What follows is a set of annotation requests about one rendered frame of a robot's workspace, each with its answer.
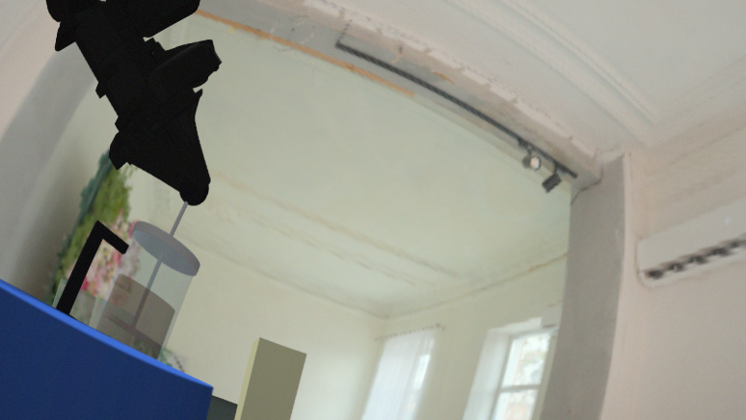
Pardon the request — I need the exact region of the glass french press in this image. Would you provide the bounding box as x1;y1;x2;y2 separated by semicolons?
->
56;176;209;361

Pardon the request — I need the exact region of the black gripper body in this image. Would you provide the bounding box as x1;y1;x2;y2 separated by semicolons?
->
94;36;222;170

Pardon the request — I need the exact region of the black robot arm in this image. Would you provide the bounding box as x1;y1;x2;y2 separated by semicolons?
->
45;0;200;74

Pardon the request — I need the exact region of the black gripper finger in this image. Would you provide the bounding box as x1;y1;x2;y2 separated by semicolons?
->
127;143;184;191
143;89;210;190

